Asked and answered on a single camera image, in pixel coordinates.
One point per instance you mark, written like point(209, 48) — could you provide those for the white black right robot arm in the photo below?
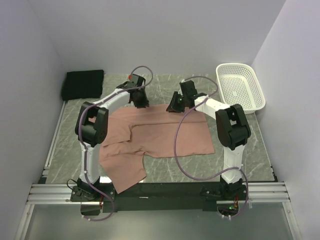
point(233, 132)

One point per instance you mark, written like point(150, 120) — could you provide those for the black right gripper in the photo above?
point(173, 107)

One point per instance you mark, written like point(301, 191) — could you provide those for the pink graphic t-shirt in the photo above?
point(152, 131)

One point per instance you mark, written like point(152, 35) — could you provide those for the aluminium extrusion rail frame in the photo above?
point(50, 215)

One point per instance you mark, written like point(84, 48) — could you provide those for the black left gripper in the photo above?
point(144, 102)

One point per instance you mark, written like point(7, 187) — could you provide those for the white perforated plastic basket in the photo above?
point(238, 84)

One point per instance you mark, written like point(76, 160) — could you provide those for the folded black t-shirt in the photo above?
point(82, 85)

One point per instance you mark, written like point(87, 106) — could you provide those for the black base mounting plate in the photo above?
point(205, 196)

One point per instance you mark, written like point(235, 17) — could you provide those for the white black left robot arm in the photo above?
point(92, 127)

